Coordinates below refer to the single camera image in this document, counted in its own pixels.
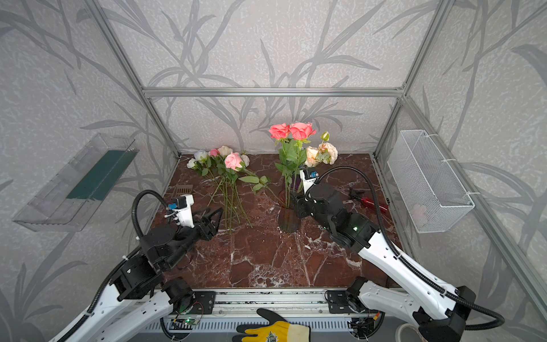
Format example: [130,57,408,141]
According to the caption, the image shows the clear plastic wall shelf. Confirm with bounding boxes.
[13,133,139,232]

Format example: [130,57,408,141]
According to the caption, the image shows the red handled pruning shears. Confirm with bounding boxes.
[349,188,388,214]

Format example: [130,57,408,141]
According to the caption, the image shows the white wire mesh basket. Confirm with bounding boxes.
[387,130,475,234]

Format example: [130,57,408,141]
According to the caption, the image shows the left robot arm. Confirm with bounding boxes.
[54,208,223,341]

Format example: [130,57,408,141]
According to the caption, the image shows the yellow black work glove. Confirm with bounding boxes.
[232,308,311,342]

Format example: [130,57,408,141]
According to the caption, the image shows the peach cream artificial flower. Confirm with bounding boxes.
[304,132,338,168]

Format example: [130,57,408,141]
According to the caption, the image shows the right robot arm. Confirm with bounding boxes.
[295,180,505,341]

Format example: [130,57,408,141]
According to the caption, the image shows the white artificial rose bunch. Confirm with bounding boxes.
[187,146,280,232]

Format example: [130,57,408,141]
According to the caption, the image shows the roll of white tape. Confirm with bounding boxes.
[395,323,424,342]

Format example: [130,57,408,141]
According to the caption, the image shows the dark red glass vase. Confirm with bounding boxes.
[278,190,301,234]

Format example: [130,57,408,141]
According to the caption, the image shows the red pink artificial rose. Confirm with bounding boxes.
[286,123,316,207]

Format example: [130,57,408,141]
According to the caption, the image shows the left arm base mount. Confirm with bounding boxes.
[179,291,217,315]

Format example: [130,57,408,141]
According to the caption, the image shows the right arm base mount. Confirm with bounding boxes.
[324,290,354,314]

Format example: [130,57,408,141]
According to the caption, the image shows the brown garden hand rake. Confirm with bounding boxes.
[172,184,193,200]

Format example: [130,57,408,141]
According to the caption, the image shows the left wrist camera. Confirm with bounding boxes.
[165,195,195,228]

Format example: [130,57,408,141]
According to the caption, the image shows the green circuit board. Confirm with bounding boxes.
[170,318,201,331]

